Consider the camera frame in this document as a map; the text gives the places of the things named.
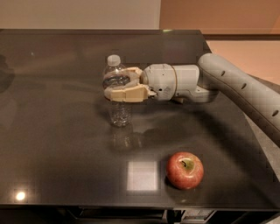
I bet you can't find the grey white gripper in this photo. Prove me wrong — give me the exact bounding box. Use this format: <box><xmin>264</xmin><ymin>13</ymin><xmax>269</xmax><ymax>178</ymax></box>
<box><xmin>104</xmin><ymin>64</ymin><xmax>177</xmax><ymax>103</ymax></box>

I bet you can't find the clear plastic water bottle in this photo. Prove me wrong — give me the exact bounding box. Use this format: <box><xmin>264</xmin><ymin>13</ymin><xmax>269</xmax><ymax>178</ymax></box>
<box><xmin>102</xmin><ymin>54</ymin><xmax>131</xmax><ymax>127</ymax></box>

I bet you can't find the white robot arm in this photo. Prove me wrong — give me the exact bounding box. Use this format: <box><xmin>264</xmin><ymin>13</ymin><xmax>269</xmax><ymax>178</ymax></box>
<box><xmin>102</xmin><ymin>53</ymin><xmax>280</xmax><ymax>146</ymax></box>

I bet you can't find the red apple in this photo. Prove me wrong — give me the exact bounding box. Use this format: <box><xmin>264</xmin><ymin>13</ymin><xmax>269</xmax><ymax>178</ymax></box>
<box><xmin>166</xmin><ymin>151</ymin><xmax>204</xmax><ymax>190</ymax></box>

